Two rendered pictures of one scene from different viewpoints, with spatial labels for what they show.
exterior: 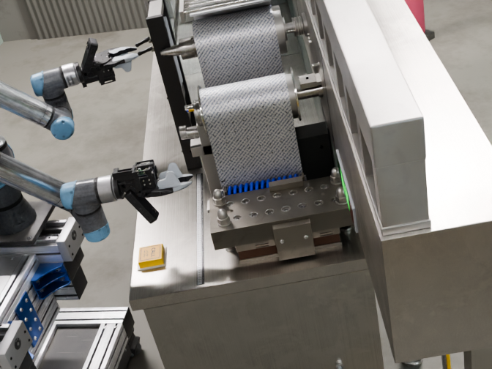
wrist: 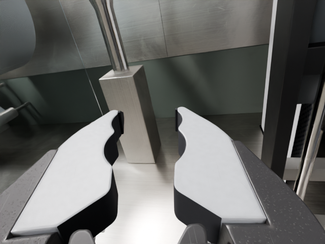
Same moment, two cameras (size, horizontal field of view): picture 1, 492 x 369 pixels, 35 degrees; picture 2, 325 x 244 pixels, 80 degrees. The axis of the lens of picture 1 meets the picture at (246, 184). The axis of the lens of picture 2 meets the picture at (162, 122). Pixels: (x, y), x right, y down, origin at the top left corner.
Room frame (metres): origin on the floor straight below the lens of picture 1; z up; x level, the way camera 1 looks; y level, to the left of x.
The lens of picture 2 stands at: (2.43, 0.38, 1.29)
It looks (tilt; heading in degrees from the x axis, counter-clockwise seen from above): 30 degrees down; 283
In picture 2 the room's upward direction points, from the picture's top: 12 degrees counter-clockwise
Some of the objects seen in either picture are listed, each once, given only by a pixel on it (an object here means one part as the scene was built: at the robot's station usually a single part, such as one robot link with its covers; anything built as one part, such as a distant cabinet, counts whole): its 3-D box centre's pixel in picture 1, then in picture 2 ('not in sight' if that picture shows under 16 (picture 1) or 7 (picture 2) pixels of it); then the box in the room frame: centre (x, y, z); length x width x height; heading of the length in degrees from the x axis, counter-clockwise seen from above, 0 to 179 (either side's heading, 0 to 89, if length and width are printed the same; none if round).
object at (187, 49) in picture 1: (190, 47); not in sight; (2.15, 0.07, 1.33); 0.06 x 0.06 x 0.06; 86
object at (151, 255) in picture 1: (151, 255); not in sight; (1.76, 0.31, 0.91); 0.07 x 0.07 x 0.02; 86
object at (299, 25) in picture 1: (294, 26); not in sight; (2.13, -0.24, 1.33); 0.07 x 0.07 x 0.07; 86
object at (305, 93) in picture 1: (309, 91); not in sight; (1.88, -0.23, 1.25); 0.07 x 0.04 x 0.04; 86
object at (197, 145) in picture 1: (206, 165); not in sight; (1.94, 0.10, 1.05); 0.06 x 0.05 x 0.31; 86
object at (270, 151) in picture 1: (257, 156); not in sight; (1.83, -0.05, 1.11); 0.23 x 0.01 x 0.18; 86
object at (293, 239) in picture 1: (293, 240); not in sight; (1.62, -0.09, 0.96); 0.10 x 0.03 x 0.11; 86
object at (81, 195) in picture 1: (82, 194); not in sight; (1.84, 0.45, 1.12); 0.11 x 0.08 x 0.09; 84
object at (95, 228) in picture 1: (91, 218); not in sight; (1.86, 0.46, 1.02); 0.11 x 0.08 x 0.11; 24
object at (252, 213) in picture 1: (283, 210); not in sight; (1.71, -0.08, 1.00); 0.40 x 0.16 x 0.06; 86
